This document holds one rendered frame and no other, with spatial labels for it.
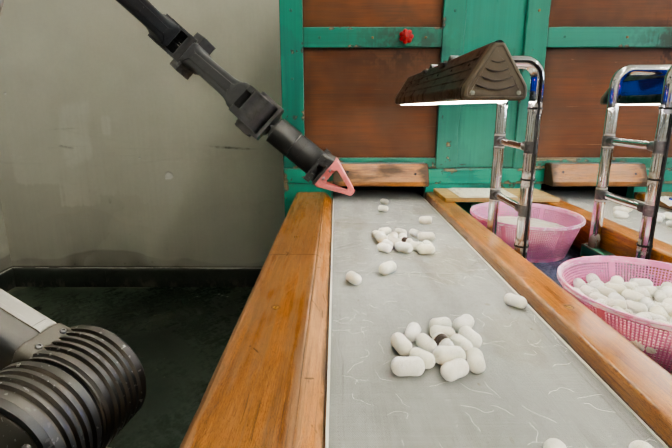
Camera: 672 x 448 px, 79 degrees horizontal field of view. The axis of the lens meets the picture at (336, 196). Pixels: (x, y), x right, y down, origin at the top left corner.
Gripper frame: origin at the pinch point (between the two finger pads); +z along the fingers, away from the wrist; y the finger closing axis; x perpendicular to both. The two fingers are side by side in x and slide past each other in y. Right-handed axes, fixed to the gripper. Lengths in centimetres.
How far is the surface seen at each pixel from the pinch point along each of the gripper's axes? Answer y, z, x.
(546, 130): 51, 42, -48
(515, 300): -25.9, 26.1, -6.5
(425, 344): -38.0, 14.2, 3.3
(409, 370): -42.7, 12.4, 5.2
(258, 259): 143, 3, 85
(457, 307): -25.7, 20.5, -0.2
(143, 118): 140, -94, 60
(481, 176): 50, 36, -24
